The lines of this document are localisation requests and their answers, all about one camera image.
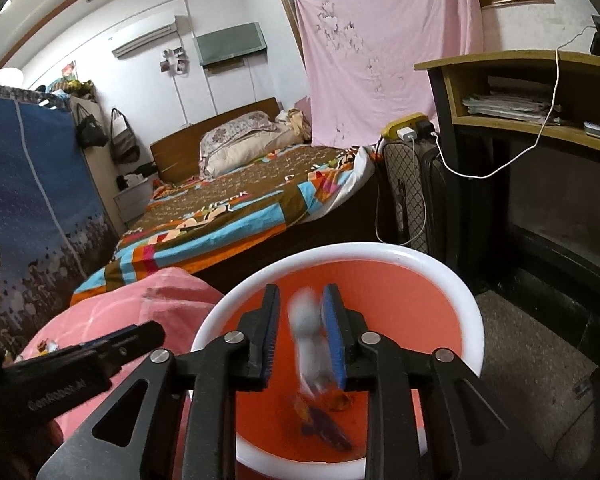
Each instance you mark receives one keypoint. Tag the wooden bed headboard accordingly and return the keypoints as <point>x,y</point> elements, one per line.
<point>180,155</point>

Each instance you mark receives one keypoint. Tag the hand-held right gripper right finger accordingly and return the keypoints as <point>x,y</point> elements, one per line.
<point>332,340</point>

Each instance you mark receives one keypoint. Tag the clutter on wardrobe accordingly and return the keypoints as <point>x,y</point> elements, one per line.
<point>70,82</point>

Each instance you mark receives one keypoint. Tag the blue wrapper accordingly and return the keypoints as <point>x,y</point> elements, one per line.
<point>325,430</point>

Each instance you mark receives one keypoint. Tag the white nightstand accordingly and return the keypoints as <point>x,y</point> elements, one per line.
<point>135,200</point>

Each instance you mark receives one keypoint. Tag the white charger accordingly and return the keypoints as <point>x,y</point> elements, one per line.
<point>407,135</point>

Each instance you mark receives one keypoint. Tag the beige pillow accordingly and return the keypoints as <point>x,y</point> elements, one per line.
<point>260,145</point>

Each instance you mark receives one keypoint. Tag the grey tote bag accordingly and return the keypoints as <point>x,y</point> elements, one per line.
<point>124,142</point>

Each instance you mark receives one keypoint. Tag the pink checked blanket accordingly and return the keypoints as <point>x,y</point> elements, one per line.
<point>145,305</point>

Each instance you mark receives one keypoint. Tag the small colourful wrapper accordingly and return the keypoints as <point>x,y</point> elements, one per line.
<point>47,346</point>

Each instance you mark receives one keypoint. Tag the stack of papers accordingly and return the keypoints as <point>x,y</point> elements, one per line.
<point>510,105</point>

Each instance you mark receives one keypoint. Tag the orange wrapper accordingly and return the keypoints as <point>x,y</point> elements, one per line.
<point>340,400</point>

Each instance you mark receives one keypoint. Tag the white air conditioner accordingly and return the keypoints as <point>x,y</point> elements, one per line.
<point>145,35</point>

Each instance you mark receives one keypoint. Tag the white paper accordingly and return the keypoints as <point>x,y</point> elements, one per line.
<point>307,350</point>

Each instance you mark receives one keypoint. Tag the dark desk with wooden top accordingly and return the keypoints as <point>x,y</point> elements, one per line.
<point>480,60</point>

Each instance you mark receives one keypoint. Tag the quilted suitcase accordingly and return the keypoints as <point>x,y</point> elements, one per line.
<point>405,195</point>

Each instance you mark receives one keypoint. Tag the wall photos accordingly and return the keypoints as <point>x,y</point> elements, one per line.
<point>174,60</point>

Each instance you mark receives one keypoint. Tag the green covered wall box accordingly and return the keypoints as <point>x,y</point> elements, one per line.
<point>230,42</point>

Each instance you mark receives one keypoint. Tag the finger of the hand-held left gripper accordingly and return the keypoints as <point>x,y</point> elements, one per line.
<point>110,338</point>
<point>140,342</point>

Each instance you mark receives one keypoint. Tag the beige crumpled cloth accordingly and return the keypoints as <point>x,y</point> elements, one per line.
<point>295,122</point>

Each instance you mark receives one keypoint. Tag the black suitcase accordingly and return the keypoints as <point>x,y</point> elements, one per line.
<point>440,200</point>

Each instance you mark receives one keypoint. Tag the orange bin with white rim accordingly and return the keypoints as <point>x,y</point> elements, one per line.
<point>405,300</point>

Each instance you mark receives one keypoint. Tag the blue dotted fabric wardrobe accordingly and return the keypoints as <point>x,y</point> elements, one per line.
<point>40,200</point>

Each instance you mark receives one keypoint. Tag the yellow power strip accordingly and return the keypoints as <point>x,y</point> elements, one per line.
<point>405,121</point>

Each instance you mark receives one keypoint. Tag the black handbag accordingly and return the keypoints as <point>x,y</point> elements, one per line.
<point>91,130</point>

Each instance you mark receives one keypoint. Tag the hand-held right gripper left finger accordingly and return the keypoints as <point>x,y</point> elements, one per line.
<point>270,350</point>

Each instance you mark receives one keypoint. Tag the pink hanging sheet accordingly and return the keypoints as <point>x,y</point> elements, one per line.
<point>380,60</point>

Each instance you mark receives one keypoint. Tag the bed with colourful blanket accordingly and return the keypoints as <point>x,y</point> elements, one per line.
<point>230,210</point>

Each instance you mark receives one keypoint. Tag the white lamp shade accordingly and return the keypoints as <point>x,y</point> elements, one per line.
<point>2,77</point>

